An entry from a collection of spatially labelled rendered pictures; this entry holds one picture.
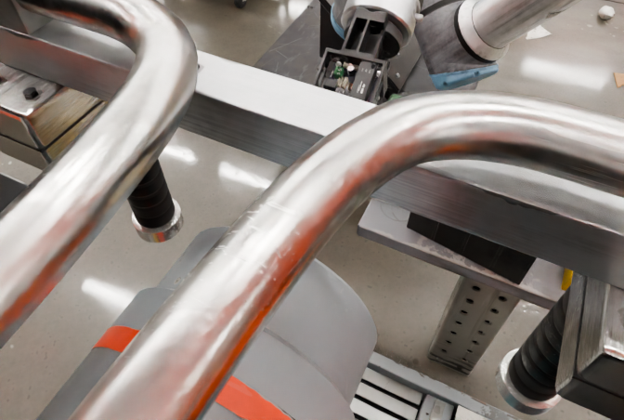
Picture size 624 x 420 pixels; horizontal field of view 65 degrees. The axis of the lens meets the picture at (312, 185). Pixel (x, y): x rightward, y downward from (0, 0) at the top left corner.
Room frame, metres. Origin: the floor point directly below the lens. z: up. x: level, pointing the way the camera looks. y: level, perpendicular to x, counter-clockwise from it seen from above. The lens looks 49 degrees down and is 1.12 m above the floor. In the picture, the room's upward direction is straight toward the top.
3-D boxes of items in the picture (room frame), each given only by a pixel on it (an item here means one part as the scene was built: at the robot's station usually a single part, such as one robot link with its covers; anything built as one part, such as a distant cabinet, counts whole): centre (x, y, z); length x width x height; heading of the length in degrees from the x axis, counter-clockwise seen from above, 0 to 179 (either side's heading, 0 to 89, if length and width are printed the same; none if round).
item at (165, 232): (0.28, 0.14, 0.83); 0.04 x 0.04 x 0.16
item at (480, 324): (0.46, -0.33, 0.21); 0.10 x 0.10 x 0.42; 64
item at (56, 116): (0.25, 0.16, 0.93); 0.09 x 0.05 x 0.05; 154
